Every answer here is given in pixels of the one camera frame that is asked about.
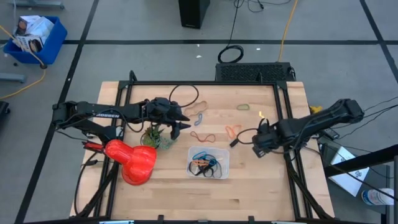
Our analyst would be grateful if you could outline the yellow hanging cable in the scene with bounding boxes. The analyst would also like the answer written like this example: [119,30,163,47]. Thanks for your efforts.
[277,0,299,63]
[0,24,47,101]

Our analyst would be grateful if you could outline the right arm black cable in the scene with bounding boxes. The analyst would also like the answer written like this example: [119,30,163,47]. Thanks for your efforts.
[235,128,259,146]

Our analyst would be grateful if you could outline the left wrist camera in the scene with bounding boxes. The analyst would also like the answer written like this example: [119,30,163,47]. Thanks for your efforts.
[151,96,171,108]

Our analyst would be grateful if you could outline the red desk lamp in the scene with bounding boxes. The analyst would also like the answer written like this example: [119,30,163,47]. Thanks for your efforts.
[81,139,158,187]

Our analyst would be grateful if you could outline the black aluminium table frame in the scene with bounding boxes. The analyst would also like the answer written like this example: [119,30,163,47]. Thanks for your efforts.
[68,70,398,224]

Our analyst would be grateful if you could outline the white bottle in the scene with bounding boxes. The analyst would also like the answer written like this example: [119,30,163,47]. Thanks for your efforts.
[361,187,396,207]

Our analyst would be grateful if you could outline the black perforated case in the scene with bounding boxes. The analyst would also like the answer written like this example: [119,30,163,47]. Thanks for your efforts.
[214,62,297,83]

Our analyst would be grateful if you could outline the thin black rubber band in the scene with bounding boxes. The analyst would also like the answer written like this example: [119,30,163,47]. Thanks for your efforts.
[169,84,200,108]

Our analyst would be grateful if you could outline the white cartons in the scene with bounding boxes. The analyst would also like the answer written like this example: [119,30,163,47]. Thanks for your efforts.
[12,14,55,53]

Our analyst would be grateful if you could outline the coiled black cable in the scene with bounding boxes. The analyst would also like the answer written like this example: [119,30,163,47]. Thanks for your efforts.
[216,0,265,65]

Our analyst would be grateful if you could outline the potted succulent plant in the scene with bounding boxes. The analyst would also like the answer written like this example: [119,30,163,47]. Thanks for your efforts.
[139,123,177,151]

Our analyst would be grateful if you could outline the grey metal cart foot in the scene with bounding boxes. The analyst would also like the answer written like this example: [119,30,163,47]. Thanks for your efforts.
[8,0,65,10]
[0,72,27,84]

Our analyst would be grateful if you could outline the thin red rubber band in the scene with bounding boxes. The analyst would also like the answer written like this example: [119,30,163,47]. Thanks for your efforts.
[190,131,216,144]

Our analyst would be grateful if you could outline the white paper sheet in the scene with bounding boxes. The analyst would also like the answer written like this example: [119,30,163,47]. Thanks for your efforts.
[328,146,371,198]

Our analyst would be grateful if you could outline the clear plastic bin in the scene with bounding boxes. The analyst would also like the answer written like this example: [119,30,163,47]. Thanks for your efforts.
[185,146,231,180]

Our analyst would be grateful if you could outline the blue plastic crate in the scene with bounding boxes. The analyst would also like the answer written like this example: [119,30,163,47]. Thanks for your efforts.
[2,15,68,66]

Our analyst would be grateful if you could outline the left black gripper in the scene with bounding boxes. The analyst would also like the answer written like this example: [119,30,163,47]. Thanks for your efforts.
[143,104,192,141]

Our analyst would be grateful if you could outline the wide beige rubber band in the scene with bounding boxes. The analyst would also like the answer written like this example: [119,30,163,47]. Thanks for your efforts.
[183,100,209,118]

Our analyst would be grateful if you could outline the small black device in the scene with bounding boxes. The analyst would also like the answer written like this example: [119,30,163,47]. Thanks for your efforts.
[319,126,340,141]

